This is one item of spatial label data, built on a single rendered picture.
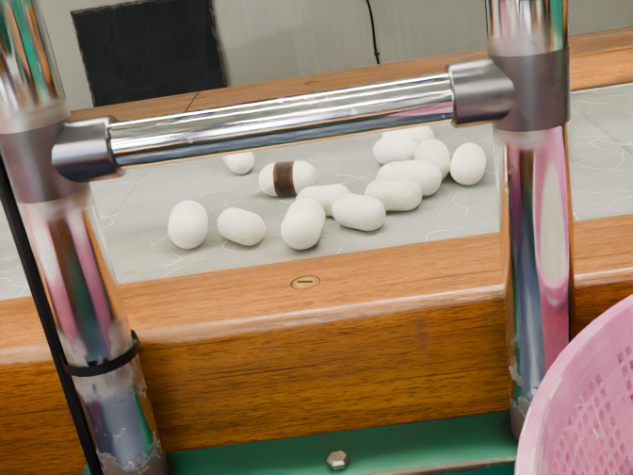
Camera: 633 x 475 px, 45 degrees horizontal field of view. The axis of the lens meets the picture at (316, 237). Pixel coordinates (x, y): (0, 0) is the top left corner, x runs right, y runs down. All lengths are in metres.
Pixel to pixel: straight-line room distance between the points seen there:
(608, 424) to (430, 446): 0.07
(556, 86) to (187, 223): 0.24
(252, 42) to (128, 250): 2.13
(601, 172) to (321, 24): 2.12
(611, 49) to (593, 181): 0.24
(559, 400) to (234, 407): 0.13
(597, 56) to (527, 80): 0.44
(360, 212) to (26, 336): 0.18
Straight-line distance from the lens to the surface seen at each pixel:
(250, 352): 0.28
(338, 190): 0.42
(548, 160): 0.23
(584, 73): 0.65
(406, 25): 2.56
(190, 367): 0.29
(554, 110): 0.23
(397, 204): 0.42
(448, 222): 0.40
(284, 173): 0.46
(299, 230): 0.38
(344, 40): 2.55
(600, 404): 0.24
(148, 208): 0.50
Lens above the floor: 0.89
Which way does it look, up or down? 22 degrees down
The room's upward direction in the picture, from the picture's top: 9 degrees counter-clockwise
